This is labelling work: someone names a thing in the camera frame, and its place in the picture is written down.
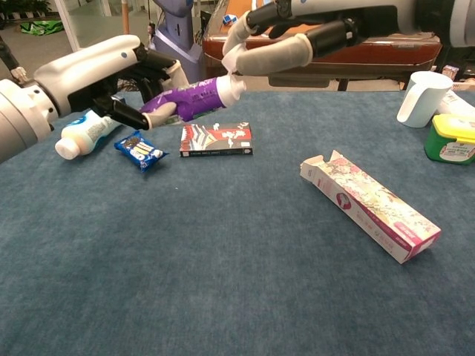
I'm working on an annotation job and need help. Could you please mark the wooden pole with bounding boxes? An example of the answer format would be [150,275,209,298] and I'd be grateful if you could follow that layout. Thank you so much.
[121,0,133,36]

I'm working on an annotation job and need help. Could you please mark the green tub yellow lid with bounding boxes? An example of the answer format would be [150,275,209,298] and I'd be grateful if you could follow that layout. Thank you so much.
[424,113,475,166]

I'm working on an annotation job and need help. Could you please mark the black chair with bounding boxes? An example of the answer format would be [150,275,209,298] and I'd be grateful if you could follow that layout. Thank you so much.
[433,36,475,81]

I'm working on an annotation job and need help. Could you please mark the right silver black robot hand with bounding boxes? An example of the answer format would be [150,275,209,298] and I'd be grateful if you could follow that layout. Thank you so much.
[221,0,413,78]

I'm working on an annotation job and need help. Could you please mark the purple toothpaste tube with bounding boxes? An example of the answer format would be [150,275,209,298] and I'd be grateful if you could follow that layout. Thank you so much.
[139,75,247,123]

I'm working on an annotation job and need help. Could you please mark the white plastic cup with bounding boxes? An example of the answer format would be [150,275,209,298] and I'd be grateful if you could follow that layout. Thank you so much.
[396,70,454,129]

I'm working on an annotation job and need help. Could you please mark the brown mahjong table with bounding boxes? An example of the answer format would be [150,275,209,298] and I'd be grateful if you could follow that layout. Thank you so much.
[202,0,444,92]

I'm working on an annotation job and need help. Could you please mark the red white flat box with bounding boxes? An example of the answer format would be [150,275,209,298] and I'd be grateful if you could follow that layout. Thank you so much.
[179,122,255,158]

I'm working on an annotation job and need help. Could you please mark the white door frame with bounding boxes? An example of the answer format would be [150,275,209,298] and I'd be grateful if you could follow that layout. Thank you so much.
[54,0,153,55]

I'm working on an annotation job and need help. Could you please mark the white bottle blue label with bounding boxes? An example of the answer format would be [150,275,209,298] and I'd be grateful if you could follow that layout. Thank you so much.
[54,111,123,161]

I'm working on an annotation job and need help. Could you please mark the floral pink toothpaste carton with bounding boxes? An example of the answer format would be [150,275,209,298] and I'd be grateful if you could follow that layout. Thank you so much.
[299,149,442,265]

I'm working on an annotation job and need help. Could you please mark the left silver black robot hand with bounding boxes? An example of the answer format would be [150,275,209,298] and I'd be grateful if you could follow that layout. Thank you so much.
[33,34,191,131]

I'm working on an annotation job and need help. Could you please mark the blue cookie packet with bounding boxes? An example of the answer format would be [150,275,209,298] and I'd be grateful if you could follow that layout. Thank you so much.
[114,130,170,174]

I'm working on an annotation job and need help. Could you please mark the green bag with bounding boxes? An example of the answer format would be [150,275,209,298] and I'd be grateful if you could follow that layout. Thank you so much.
[20,20,65,36]

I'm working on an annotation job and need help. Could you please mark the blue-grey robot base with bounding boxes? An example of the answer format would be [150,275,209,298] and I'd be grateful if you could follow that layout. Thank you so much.
[148,0,204,92]

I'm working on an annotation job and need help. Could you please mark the green potted plants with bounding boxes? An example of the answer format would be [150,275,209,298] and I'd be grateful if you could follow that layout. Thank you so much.
[0,0,53,19]

